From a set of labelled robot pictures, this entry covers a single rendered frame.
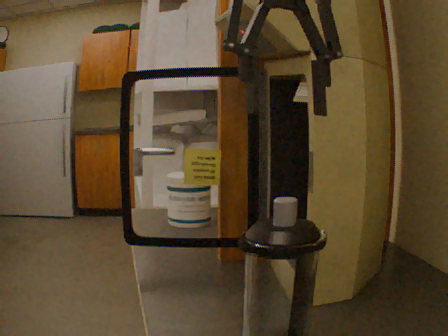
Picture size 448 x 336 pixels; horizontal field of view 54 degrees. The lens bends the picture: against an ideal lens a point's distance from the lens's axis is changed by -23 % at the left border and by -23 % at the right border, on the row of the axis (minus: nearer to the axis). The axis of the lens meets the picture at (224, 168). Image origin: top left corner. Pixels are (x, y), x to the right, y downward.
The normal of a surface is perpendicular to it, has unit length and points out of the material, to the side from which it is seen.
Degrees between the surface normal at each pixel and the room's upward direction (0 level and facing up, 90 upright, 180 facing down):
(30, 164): 90
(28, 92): 90
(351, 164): 90
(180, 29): 82
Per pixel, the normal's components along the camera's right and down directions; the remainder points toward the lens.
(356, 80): 0.18, 0.13
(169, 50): -0.34, 0.15
